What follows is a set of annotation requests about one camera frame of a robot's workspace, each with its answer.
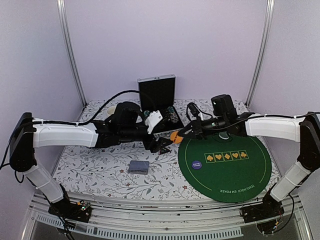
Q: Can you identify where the blue playing card deck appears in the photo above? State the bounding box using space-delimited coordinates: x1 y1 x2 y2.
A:
128 160 150 175

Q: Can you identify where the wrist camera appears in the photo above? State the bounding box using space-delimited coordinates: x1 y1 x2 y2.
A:
114 101 168 135
211 94 237 119

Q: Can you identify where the aluminium poker case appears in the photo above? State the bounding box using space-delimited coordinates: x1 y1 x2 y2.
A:
137 74 184 134

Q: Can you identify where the front aluminium rail base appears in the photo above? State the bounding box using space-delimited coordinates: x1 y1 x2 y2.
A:
21 192 313 240

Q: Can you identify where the left aluminium frame post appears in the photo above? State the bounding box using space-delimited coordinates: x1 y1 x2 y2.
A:
56 0 87 107

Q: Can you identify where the orange big blind button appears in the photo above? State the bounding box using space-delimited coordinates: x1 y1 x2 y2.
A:
170 131 183 144

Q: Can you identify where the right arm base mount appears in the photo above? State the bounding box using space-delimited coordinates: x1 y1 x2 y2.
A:
239 197 285 235

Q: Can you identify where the right aluminium frame post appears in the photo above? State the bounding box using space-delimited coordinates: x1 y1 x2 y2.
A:
245 0 275 108

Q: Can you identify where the green round poker mat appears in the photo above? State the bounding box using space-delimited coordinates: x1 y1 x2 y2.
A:
178 134 272 203

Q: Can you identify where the aluminium frame post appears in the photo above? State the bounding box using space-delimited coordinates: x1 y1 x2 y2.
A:
245 0 275 108
56 0 87 107

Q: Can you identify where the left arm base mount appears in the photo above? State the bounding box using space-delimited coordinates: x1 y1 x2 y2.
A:
48 199 92 223

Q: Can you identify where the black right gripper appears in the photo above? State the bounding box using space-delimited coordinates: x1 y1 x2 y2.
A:
178 115 228 140

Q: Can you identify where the cream ribbed ceramic mug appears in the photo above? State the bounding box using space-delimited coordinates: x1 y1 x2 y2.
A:
106 105 117 117

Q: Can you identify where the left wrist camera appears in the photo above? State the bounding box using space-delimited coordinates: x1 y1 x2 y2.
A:
114 101 168 135

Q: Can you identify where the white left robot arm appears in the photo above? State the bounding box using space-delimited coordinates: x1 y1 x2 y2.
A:
7 111 172 217

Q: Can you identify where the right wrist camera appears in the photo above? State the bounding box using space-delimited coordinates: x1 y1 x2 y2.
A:
211 94 237 119

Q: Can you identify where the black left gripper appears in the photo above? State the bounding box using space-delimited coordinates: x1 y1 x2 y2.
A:
120 117 174 154

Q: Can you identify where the purple small blind button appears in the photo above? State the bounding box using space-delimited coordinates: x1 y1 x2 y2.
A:
191 160 202 170

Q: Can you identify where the green poker chip stack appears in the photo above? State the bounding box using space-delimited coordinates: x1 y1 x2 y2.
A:
166 106 179 124

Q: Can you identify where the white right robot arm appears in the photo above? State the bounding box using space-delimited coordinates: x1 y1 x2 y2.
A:
178 112 320 218

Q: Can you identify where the clear dealer button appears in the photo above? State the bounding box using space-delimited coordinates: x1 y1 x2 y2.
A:
218 131 230 141

